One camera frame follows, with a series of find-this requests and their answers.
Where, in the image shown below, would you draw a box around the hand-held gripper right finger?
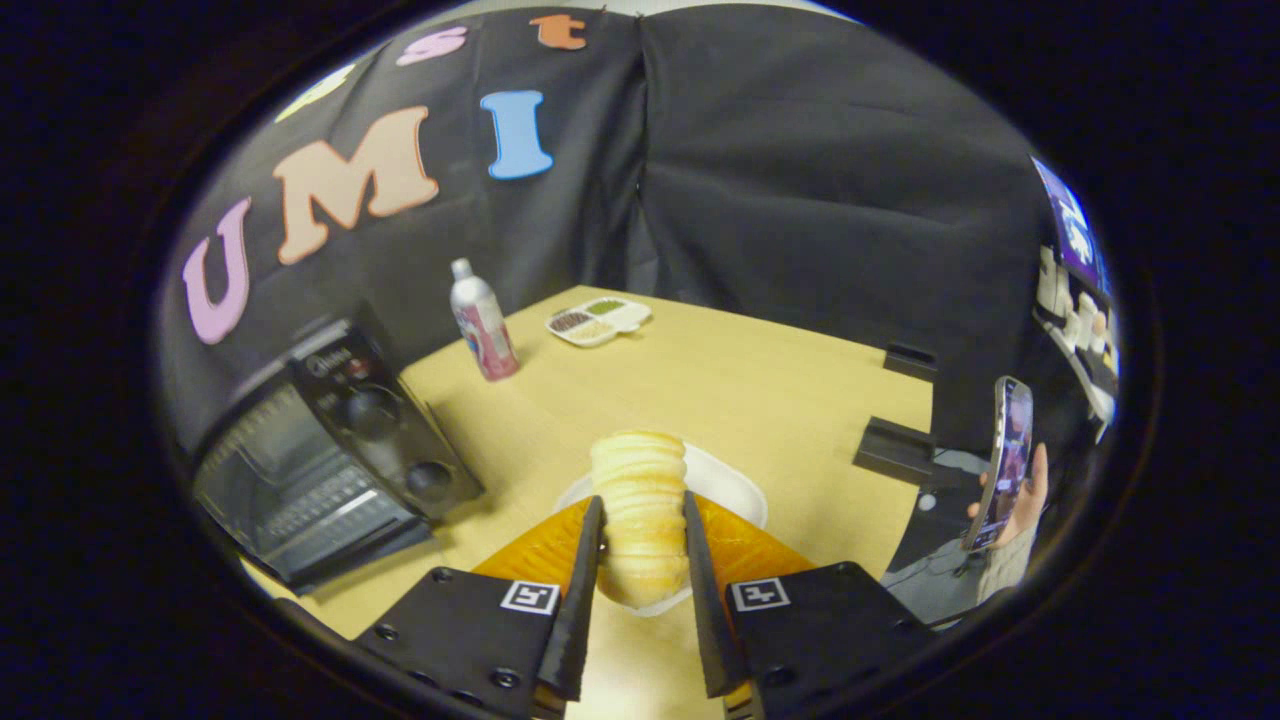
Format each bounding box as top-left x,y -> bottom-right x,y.
683,490 -> 938,720

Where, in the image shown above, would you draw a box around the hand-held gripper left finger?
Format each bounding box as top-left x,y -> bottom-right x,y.
356,495 -> 608,720

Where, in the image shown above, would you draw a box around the ridged cream pastry roll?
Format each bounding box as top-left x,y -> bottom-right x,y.
589,430 -> 691,610

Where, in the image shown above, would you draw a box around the black toaster oven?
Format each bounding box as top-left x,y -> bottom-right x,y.
188,318 -> 487,597

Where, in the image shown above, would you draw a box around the white divided food tray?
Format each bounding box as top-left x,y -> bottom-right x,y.
545,297 -> 654,349

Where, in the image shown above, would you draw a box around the white plate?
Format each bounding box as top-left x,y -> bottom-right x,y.
556,443 -> 770,618

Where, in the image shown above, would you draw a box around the large black table clamp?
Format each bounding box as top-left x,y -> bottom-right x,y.
853,416 -> 937,487

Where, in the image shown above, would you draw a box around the pink and white spray can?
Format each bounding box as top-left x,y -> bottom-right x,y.
449,258 -> 521,382

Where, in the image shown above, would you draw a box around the small black table clamp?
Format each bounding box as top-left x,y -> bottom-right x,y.
883,343 -> 939,383

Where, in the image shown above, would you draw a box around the smartphone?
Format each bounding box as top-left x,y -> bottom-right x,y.
963,376 -> 1035,553

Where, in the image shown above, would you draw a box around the black backdrop cloth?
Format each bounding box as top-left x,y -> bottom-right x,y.
160,5 -> 1061,471

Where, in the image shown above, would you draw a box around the shelf with white items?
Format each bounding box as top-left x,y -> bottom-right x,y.
1034,246 -> 1121,426

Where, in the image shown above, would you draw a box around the wall screen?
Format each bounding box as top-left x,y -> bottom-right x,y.
1032,156 -> 1113,299

